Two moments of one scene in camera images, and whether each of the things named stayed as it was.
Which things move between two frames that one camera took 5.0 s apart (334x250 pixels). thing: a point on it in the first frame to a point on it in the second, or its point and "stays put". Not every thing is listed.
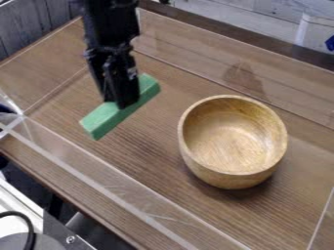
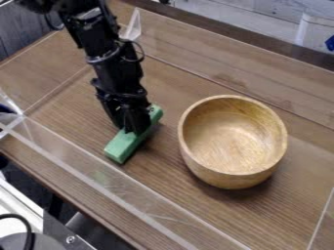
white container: [314, 28] stays put
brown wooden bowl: [231, 141] stays put
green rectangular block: [107, 114] to [123, 142]
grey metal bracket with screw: [63, 233] stays put
